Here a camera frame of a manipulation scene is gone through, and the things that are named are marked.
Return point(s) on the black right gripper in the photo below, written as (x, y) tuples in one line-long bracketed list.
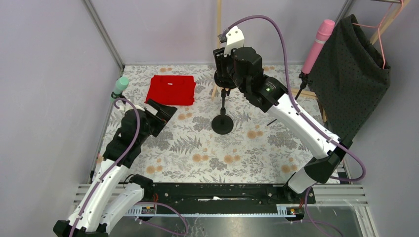
[(221, 61)]

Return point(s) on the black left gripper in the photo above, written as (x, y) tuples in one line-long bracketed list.
[(155, 115)]

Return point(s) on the round-base mic stand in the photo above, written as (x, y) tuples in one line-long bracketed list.
[(222, 124), (120, 97)]

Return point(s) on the mint green microphone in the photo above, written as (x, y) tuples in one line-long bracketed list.
[(120, 86)]

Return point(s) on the pink microphone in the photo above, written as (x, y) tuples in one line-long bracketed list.
[(324, 32)]

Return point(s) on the black tripod mic stand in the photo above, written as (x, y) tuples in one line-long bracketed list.
[(304, 82)]

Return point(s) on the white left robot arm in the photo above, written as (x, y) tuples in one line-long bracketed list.
[(96, 215)]

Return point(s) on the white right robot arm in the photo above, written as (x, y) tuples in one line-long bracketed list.
[(242, 69)]

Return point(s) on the red folded cloth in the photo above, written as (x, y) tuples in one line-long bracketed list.
[(172, 90)]

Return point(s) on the floral table mat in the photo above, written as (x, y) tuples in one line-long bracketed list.
[(257, 150)]

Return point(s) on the dark dotted hanging garment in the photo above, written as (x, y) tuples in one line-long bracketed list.
[(350, 78)]

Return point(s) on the pink clothes hanger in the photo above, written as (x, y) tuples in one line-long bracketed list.
[(394, 9)]

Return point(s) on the wooden clothes rack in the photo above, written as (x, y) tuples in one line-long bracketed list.
[(299, 19)]

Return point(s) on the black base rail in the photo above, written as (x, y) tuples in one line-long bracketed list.
[(211, 198)]

